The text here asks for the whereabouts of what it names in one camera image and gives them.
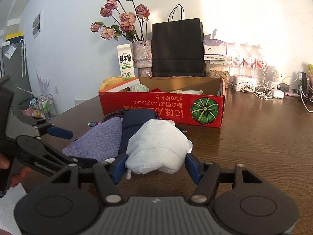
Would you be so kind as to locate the purple ceramic vase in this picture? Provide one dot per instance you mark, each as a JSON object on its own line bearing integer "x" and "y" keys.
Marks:
{"x": 143, "y": 56}

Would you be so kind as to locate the dried pink roses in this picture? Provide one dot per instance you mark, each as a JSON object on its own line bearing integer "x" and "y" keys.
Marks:
{"x": 122, "y": 17}

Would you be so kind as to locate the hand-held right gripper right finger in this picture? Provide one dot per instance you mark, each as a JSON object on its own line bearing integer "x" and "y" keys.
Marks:
{"x": 193, "y": 169}

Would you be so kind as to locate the yellow ceramic mug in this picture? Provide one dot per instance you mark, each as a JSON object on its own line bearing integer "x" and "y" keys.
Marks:
{"x": 110, "y": 81}

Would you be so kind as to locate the clear plastic bag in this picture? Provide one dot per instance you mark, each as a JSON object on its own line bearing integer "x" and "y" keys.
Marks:
{"x": 139, "y": 88}

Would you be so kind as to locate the dark blue fabric case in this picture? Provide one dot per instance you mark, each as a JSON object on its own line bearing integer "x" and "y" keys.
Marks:
{"x": 137, "y": 124}

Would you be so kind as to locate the purple fabric pouch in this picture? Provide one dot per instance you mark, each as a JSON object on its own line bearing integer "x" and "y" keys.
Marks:
{"x": 97, "y": 139}

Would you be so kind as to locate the white flat box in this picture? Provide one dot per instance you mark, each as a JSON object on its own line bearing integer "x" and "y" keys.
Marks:
{"x": 215, "y": 57}

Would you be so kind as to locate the small red flower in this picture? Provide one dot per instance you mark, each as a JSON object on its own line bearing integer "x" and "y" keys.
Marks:
{"x": 157, "y": 90}

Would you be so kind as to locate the person's left hand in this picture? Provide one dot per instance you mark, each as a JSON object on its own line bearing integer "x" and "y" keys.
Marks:
{"x": 22, "y": 175}

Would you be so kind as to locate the white round device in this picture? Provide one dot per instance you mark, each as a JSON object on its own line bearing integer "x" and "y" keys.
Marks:
{"x": 273, "y": 74}

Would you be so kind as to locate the yellow snack packet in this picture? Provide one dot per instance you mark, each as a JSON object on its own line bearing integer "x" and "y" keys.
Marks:
{"x": 310, "y": 73}

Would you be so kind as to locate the purple tissue pack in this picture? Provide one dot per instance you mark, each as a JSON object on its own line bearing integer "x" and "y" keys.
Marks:
{"x": 215, "y": 45}

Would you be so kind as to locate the yellow white plush toy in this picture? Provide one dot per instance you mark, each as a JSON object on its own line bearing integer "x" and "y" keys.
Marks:
{"x": 188, "y": 91}

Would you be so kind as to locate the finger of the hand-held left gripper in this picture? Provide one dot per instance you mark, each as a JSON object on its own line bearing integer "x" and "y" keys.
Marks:
{"x": 61, "y": 132}
{"x": 73, "y": 161}

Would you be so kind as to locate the white cloth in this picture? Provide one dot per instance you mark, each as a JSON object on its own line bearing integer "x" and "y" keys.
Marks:
{"x": 159, "y": 146}

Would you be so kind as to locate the white metal tin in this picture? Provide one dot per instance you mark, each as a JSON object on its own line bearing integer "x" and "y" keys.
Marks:
{"x": 244, "y": 82}

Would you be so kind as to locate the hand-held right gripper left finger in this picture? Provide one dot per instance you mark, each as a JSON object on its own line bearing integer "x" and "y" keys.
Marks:
{"x": 120, "y": 169}

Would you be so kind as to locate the clear jar of seeds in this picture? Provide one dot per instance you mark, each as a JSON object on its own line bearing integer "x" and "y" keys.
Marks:
{"x": 217, "y": 74}

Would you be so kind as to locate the pack of water bottles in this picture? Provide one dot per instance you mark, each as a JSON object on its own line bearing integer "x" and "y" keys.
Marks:
{"x": 247, "y": 58}

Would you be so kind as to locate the red cardboard box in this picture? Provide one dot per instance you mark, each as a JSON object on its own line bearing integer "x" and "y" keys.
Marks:
{"x": 161, "y": 110}

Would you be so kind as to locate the white milk carton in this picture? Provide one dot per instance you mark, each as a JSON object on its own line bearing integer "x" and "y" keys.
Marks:
{"x": 126, "y": 62}

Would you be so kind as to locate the black paper bag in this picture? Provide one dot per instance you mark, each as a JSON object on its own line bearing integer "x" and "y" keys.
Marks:
{"x": 177, "y": 49}

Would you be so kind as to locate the metal utility cart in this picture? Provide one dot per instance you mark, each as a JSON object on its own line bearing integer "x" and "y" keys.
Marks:
{"x": 39, "y": 107}

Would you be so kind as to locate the grey cabinet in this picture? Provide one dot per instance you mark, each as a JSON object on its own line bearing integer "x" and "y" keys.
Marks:
{"x": 14, "y": 66}

